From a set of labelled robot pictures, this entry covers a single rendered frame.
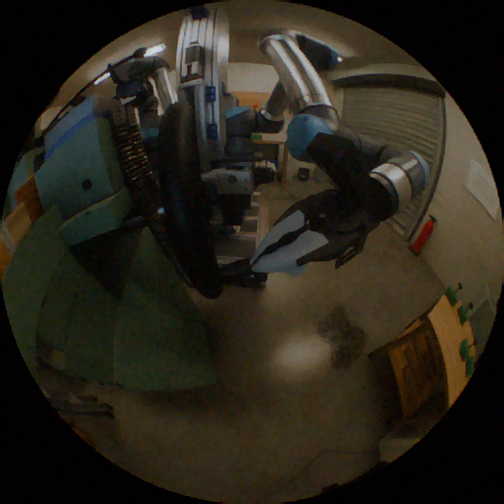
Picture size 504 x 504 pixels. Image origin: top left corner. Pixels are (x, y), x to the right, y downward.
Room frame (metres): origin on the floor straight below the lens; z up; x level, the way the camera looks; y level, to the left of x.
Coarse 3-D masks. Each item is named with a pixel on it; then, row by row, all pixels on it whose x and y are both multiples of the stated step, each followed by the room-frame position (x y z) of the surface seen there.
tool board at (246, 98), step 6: (240, 96) 3.45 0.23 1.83; (246, 96) 3.47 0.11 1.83; (252, 96) 3.49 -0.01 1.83; (258, 96) 3.52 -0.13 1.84; (264, 96) 3.54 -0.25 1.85; (240, 102) 3.45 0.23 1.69; (246, 102) 3.47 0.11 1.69; (252, 102) 3.49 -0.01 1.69; (258, 102) 3.52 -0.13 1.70; (264, 102) 3.54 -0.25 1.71; (252, 108) 3.49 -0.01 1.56; (258, 108) 3.52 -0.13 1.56
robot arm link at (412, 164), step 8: (384, 152) 0.22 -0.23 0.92; (392, 152) 0.21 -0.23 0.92; (400, 152) 0.21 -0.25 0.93; (408, 152) 0.21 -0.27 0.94; (384, 160) 0.22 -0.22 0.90; (392, 160) 0.19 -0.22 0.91; (400, 160) 0.19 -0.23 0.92; (408, 160) 0.18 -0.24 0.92; (416, 160) 0.18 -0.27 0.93; (424, 160) 0.18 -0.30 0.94; (400, 168) 0.17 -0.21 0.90; (408, 168) 0.17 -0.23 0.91; (416, 168) 0.17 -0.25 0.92; (424, 168) 0.17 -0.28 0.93; (408, 176) 0.16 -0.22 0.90; (416, 176) 0.16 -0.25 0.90; (424, 176) 0.16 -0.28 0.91; (416, 184) 0.15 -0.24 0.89; (424, 184) 0.16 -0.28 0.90; (416, 192) 0.15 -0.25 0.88
